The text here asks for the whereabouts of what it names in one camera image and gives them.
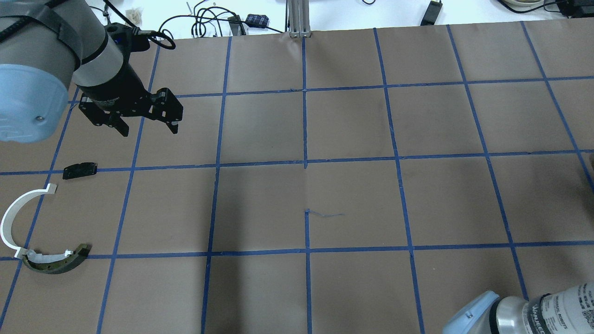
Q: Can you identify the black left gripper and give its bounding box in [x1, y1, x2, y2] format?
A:
[78, 70, 184, 137]

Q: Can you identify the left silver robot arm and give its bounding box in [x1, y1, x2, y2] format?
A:
[0, 0, 184, 142]

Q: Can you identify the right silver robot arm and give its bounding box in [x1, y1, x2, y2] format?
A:
[442, 282, 594, 334]

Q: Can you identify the black brake pad plate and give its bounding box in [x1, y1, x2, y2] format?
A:
[62, 161, 98, 180]

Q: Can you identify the blue checked small box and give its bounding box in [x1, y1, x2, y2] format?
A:
[245, 13, 270, 28]

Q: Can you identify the olive brake shoe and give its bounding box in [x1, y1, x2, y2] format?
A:
[22, 244, 92, 275]

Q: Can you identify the black power adapter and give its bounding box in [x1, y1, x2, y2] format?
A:
[420, 0, 443, 26]

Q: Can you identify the white curved plastic bracket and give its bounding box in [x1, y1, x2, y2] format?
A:
[0, 183, 76, 263]

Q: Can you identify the aluminium frame post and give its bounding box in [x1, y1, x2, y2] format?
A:
[285, 0, 311, 38]

